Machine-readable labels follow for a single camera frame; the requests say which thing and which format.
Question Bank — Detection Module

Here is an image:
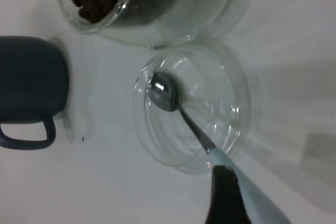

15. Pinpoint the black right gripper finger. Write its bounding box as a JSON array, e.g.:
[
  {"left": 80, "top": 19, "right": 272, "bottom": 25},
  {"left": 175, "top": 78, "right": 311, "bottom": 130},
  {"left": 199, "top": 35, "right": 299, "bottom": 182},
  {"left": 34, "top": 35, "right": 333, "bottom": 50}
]
[{"left": 204, "top": 165, "right": 253, "bottom": 224}]

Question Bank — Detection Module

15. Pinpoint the metal spoon pale blue handle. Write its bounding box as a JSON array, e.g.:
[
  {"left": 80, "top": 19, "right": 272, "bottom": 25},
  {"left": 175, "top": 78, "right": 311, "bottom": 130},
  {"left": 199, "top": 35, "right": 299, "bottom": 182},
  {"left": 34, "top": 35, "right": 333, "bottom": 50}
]
[{"left": 148, "top": 71, "right": 292, "bottom": 224}]

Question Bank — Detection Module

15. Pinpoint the dark grey ceramic mug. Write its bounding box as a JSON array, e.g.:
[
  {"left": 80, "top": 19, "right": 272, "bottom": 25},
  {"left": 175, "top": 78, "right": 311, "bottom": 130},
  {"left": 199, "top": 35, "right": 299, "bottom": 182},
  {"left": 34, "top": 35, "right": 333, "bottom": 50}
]
[{"left": 0, "top": 36, "right": 71, "bottom": 151}]

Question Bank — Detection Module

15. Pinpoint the clear glass cup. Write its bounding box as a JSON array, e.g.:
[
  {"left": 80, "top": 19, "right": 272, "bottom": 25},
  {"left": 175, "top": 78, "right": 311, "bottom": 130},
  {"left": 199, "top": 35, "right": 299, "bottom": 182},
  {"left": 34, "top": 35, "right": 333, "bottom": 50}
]
[{"left": 54, "top": 0, "right": 260, "bottom": 50}]

